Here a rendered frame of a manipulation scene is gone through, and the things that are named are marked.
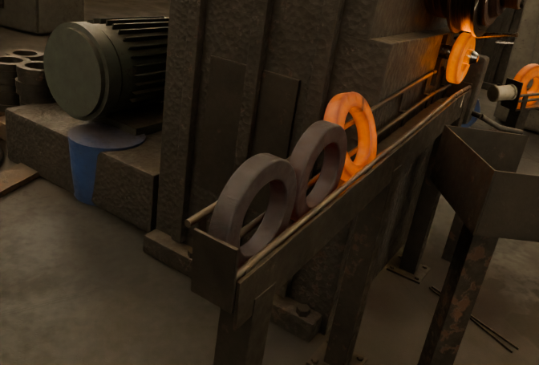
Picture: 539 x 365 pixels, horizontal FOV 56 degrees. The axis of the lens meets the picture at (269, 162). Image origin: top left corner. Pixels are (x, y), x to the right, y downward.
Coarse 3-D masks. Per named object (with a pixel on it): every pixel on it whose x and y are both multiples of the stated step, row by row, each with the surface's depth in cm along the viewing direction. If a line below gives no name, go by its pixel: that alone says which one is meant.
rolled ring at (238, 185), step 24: (240, 168) 70; (264, 168) 70; (288, 168) 76; (240, 192) 67; (288, 192) 79; (216, 216) 68; (240, 216) 68; (264, 216) 82; (288, 216) 82; (264, 240) 79; (240, 264) 73
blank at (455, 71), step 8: (464, 32) 155; (456, 40) 152; (464, 40) 151; (472, 40) 156; (456, 48) 151; (464, 48) 151; (472, 48) 159; (456, 56) 151; (448, 64) 153; (456, 64) 151; (464, 64) 160; (448, 72) 154; (456, 72) 153; (464, 72) 161; (448, 80) 158; (456, 80) 156
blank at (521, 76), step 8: (536, 64) 188; (520, 72) 188; (528, 72) 186; (536, 72) 188; (520, 80) 187; (528, 80) 188; (536, 80) 192; (536, 88) 193; (536, 96) 193; (528, 104) 193
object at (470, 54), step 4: (444, 44) 158; (440, 48) 158; (444, 48) 158; (448, 48) 157; (440, 52) 158; (444, 52) 158; (448, 52) 157; (468, 52) 154; (472, 52) 154; (440, 56) 159; (444, 56) 158; (448, 56) 157; (464, 56) 155; (468, 56) 154; (472, 56) 154; (476, 56) 154; (464, 60) 155; (468, 60) 154; (472, 60) 154; (476, 60) 154
